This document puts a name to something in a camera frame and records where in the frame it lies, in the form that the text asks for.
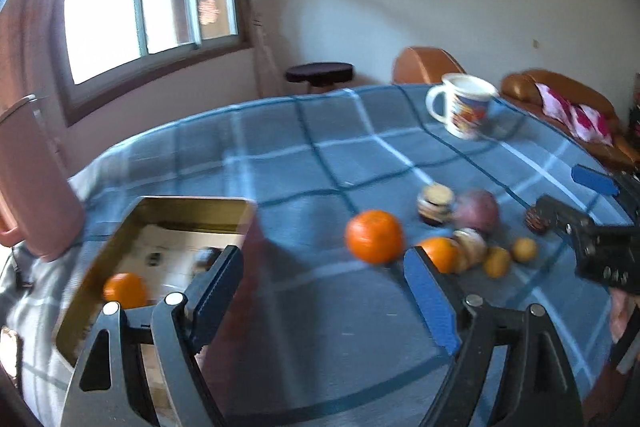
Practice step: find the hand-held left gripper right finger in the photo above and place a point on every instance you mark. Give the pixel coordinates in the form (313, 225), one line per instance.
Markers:
(430, 302)

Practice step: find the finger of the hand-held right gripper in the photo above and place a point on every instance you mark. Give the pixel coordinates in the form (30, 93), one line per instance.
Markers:
(557, 209)
(595, 181)

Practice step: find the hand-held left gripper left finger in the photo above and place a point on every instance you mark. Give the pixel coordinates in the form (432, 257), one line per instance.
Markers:
(220, 287)

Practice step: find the small dark round snack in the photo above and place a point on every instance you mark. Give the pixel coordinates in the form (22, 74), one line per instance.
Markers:
(534, 222)

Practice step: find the purple passion fruit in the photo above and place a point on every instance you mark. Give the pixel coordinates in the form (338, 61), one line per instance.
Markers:
(480, 209)

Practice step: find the small yellow-brown round fruit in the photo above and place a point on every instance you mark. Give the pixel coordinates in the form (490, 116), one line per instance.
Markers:
(525, 249)
(497, 262)

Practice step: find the gold metal tin box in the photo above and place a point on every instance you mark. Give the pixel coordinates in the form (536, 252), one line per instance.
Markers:
(165, 227)

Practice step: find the orange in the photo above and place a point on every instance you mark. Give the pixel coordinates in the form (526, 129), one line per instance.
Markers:
(125, 289)
(375, 237)
(442, 254)

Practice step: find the pink floral pillow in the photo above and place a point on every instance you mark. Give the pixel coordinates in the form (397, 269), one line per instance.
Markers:
(575, 114)

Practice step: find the small pale round cake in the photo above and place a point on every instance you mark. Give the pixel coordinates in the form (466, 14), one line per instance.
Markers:
(472, 247)

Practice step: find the brown leather sofa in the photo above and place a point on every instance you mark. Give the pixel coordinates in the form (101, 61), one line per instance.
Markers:
(570, 92)

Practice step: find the small dark-based round cake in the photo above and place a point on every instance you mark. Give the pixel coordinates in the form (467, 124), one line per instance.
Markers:
(435, 204)

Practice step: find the white printed mug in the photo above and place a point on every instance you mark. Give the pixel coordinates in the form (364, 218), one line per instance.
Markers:
(465, 112)

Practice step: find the blue plaid tablecloth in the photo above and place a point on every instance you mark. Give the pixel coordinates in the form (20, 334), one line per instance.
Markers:
(310, 157)

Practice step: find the brown leather armchair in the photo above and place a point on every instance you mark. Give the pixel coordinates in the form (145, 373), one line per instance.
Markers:
(425, 64)

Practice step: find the pink electric kettle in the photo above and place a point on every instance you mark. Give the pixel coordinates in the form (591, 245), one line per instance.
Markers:
(35, 177)

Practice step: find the dark round stool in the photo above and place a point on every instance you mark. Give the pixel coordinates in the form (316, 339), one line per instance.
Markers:
(320, 73)

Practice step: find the pink curtain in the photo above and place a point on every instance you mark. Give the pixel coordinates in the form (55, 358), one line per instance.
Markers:
(260, 7)
(30, 47)

